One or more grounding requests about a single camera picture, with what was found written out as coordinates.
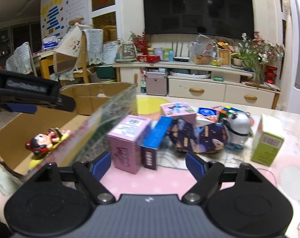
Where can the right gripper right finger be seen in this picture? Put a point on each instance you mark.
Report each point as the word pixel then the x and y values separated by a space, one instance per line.
pixel 236 202

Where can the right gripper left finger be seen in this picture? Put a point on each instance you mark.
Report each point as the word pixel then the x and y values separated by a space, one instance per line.
pixel 57 200

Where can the green clear plastic package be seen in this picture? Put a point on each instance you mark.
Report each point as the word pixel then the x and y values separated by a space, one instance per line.
pixel 105 104

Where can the green carton box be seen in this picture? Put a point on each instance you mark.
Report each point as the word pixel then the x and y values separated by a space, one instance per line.
pixel 267 140

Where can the dark space pattern cube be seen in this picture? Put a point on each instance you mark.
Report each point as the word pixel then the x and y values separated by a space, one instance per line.
pixel 208 139

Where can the pink barcode box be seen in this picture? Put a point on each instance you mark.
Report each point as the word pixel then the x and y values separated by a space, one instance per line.
pixel 125 142

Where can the blue long box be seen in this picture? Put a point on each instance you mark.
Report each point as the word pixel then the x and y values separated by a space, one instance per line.
pixel 152 142

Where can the pink blue picture box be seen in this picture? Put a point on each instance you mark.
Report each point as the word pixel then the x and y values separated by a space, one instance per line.
pixel 179 110

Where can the wooden dining table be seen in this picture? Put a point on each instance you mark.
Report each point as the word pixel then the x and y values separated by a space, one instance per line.
pixel 43 61

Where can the cardboard box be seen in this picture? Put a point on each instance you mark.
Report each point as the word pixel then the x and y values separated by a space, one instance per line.
pixel 18 128

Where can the cartoon doll toy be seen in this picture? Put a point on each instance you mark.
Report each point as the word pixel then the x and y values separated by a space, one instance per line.
pixel 44 143

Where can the silver panda figure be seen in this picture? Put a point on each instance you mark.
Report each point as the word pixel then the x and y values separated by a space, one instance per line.
pixel 238 129

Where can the rubiks cube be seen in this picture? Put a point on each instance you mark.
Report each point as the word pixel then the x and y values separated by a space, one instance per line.
pixel 226 111

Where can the blue white tissue pack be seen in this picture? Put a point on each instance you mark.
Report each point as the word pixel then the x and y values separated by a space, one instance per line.
pixel 206 116

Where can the wooden dining chair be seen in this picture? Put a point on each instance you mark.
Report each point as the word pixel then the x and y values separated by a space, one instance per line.
pixel 80 48

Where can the cream TV stand cabinet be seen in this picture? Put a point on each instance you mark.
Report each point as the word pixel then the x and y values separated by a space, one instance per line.
pixel 223 85

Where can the glass kettle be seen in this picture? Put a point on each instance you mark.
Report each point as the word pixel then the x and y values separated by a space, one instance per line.
pixel 126 52

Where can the red candle holder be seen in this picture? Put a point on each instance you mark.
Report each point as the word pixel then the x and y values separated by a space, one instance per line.
pixel 270 74

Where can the white standing air conditioner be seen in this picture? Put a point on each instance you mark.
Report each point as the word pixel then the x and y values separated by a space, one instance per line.
pixel 293 104

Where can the red berry decoration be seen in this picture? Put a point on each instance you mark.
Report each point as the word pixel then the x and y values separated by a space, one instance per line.
pixel 142 42

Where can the pink storage box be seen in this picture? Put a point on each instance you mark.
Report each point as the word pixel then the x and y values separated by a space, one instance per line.
pixel 156 83

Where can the framed picture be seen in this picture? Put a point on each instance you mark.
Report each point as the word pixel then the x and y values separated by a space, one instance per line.
pixel 225 56

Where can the red tin box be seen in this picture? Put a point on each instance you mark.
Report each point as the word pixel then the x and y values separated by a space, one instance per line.
pixel 148 58

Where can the potted flower plant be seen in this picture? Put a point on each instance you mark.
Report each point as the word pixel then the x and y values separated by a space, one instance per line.
pixel 256 53

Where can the plastic snack bag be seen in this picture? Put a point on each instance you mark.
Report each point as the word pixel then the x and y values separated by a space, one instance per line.
pixel 203 50

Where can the black flat screen television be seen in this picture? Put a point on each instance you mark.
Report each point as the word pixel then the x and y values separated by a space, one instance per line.
pixel 226 18

